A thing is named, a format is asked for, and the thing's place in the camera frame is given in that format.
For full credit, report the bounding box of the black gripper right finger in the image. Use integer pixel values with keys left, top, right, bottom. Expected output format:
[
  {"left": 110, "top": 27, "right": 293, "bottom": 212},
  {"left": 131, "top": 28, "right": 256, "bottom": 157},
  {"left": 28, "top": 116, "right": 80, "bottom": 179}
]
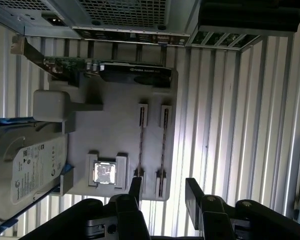
[{"left": 185, "top": 176, "right": 300, "bottom": 240}]

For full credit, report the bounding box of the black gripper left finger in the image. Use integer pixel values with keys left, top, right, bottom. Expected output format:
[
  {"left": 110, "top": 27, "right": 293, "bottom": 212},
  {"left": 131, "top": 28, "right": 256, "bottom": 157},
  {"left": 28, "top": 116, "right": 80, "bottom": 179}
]
[{"left": 19, "top": 175, "right": 151, "bottom": 240}]

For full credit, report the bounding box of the RAM stick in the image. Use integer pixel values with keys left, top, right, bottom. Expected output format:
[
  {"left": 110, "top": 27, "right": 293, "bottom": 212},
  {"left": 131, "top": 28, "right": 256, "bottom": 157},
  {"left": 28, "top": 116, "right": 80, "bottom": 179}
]
[
  {"left": 156, "top": 107, "right": 170, "bottom": 198},
  {"left": 136, "top": 106, "right": 146, "bottom": 178}
]

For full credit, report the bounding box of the silver CPU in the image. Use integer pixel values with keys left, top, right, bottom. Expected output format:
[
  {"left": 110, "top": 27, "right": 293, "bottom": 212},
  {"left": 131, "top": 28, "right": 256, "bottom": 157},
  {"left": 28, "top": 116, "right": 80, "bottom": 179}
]
[{"left": 93, "top": 161, "right": 117, "bottom": 185}]

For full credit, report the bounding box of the grey parts rack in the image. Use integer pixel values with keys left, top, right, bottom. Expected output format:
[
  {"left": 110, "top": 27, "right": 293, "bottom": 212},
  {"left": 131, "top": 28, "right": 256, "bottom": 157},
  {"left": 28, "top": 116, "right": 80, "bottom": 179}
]
[{"left": 33, "top": 68, "right": 180, "bottom": 201}]

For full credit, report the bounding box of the hard disk in blue carrier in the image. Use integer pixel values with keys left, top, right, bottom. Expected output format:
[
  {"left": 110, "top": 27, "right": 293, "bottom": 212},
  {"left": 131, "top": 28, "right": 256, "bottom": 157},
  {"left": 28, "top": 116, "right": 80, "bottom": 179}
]
[{"left": 0, "top": 116, "right": 75, "bottom": 238}]

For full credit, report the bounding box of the graphics card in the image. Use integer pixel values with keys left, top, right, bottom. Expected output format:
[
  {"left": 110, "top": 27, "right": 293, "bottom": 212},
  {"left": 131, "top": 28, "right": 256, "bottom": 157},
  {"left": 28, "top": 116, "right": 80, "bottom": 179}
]
[{"left": 11, "top": 34, "right": 173, "bottom": 89}]

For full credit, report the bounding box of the black open PC case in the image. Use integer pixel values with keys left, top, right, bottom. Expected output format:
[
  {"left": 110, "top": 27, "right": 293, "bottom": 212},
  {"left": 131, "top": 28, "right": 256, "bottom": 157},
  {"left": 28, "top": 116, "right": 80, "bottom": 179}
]
[{"left": 0, "top": 0, "right": 300, "bottom": 55}]

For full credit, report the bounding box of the grey power supply unit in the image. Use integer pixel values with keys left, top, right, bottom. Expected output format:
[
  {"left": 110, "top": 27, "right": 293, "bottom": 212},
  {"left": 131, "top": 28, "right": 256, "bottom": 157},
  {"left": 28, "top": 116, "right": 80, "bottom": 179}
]
[{"left": 0, "top": 0, "right": 73, "bottom": 39}]

